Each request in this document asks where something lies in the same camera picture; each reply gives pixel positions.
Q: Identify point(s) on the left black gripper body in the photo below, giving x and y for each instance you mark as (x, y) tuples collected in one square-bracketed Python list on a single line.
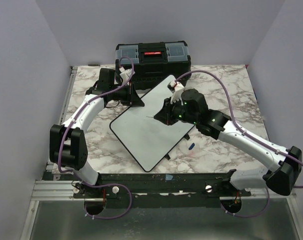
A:
[(130, 103)]

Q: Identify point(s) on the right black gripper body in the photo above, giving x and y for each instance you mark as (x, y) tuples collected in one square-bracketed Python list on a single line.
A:
[(171, 117)]

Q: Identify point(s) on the white whiteboard black frame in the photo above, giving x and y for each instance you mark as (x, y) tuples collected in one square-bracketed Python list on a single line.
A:
[(147, 140)]

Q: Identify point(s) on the blue marker cap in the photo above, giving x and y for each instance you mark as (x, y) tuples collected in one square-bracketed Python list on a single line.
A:
[(191, 146)]

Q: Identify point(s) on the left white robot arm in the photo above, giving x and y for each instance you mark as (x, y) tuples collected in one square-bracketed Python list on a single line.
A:
[(67, 142)]

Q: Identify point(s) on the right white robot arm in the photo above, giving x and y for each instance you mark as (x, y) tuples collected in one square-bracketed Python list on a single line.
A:
[(281, 165)]

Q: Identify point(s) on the black plastic toolbox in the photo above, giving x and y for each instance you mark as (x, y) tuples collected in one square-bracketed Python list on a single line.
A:
[(153, 62)]

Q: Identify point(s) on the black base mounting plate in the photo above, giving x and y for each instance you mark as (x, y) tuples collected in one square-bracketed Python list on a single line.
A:
[(160, 190)]

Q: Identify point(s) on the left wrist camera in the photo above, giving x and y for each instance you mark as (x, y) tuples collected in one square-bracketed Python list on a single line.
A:
[(126, 75)]

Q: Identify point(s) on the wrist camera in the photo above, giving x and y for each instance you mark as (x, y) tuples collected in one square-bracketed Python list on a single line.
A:
[(177, 89), (126, 75)]

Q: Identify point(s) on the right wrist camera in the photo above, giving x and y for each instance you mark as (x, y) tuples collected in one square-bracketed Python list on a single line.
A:
[(177, 89)]

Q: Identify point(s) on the aluminium side rail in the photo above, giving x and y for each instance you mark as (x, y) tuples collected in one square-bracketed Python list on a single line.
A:
[(53, 190)]

